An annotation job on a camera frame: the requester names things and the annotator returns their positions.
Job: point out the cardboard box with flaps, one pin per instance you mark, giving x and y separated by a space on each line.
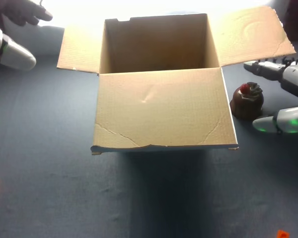
161 109

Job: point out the orange toy brick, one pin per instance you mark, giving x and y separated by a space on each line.
283 234

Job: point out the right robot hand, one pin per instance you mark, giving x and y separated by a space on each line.
295 77

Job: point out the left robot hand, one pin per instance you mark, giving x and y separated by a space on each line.
17 57

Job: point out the grey table cloth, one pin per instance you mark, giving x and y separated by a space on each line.
52 186

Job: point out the chocolate cupcake toy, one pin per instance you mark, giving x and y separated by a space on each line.
245 106

